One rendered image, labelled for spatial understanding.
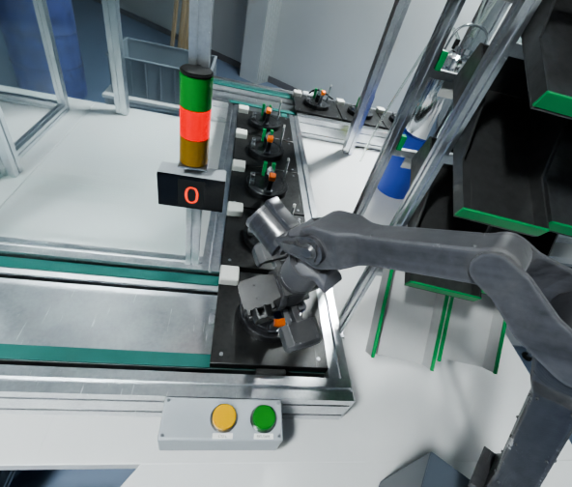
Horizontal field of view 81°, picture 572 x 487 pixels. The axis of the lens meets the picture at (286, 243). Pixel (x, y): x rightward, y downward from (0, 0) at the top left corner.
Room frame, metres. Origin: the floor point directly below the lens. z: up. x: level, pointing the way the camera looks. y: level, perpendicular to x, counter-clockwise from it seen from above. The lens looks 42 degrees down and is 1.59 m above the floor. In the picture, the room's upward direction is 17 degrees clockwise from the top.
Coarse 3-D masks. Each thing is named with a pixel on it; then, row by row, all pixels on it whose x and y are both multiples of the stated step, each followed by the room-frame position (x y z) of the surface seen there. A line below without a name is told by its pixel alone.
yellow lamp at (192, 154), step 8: (184, 144) 0.49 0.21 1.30; (192, 144) 0.49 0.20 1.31; (200, 144) 0.50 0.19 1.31; (208, 144) 0.51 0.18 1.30; (184, 152) 0.49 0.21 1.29; (192, 152) 0.49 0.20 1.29; (200, 152) 0.50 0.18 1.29; (208, 152) 0.52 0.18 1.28; (184, 160) 0.49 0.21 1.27; (192, 160) 0.49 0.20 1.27; (200, 160) 0.50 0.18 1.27
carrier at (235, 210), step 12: (228, 204) 0.76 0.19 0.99; (240, 204) 0.78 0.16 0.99; (228, 216) 0.73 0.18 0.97; (240, 216) 0.75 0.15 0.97; (300, 216) 0.83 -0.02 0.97; (228, 228) 0.69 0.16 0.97; (240, 228) 0.70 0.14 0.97; (228, 240) 0.64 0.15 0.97; (240, 240) 0.65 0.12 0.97; (252, 240) 0.65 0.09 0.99; (228, 252) 0.60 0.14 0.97; (240, 252) 0.61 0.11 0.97; (228, 264) 0.56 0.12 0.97; (240, 264) 0.57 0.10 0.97; (252, 264) 0.58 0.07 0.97; (264, 264) 0.59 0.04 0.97
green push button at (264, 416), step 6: (258, 408) 0.25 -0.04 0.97; (264, 408) 0.25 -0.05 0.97; (270, 408) 0.25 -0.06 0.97; (258, 414) 0.24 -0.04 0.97; (264, 414) 0.24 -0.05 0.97; (270, 414) 0.24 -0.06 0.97; (258, 420) 0.23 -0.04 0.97; (264, 420) 0.23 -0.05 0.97; (270, 420) 0.23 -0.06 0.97; (258, 426) 0.22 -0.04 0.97; (264, 426) 0.22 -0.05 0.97; (270, 426) 0.22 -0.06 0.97
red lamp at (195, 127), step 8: (184, 112) 0.49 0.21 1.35; (192, 112) 0.49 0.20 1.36; (200, 112) 0.50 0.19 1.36; (208, 112) 0.51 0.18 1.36; (184, 120) 0.49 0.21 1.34; (192, 120) 0.49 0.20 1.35; (200, 120) 0.50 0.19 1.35; (208, 120) 0.51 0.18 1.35; (184, 128) 0.49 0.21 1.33; (192, 128) 0.49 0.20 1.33; (200, 128) 0.50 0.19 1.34; (208, 128) 0.51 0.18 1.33; (184, 136) 0.49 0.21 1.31; (192, 136) 0.49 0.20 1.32; (200, 136) 0.50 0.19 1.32; (208, 136) 0.51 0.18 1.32
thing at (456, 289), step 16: (432, 144) 0.66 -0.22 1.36; (416, 160) 0.66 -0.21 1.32; (448, 176) 0.67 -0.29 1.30; (432, 192) 0.62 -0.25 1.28; (448, 192) 0.64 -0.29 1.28; (416, 208) 0.55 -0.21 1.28; (432, 208) 0.59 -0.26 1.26; (448, 208) 0.60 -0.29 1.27; (416, 224) 0.52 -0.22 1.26; (432, 224) 0.56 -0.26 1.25; (448, 224) 0.57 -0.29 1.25; (464, 224) 0.58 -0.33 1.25; (480, 224) 0.56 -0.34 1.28; (416, 288) 0.44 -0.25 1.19; (432, 288) 0.43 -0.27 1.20; (448, 288) 0.45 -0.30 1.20; (464, 288) 0.46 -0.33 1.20
